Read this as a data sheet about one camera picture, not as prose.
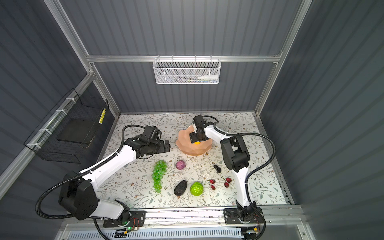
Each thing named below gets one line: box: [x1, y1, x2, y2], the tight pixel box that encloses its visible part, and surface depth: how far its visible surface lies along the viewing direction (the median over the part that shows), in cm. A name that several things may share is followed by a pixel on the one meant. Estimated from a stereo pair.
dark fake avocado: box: [174, 180, 188, 196], surface depth 80 cm
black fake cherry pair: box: [213, 164, 222, 173], surface depth 91 cm
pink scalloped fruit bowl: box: [176, 125, 213, 156], surface depth 101 cm
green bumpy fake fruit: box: [190, 182, 204, 197], surface depth 79 cm
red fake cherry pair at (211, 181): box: [204, 179, 216, 191], surface depth 86 cm
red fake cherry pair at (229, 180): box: [221, 175, 232, 188], surface depth 86 cm
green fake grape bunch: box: [152, 160, 168, 193], surface depth 86 cm
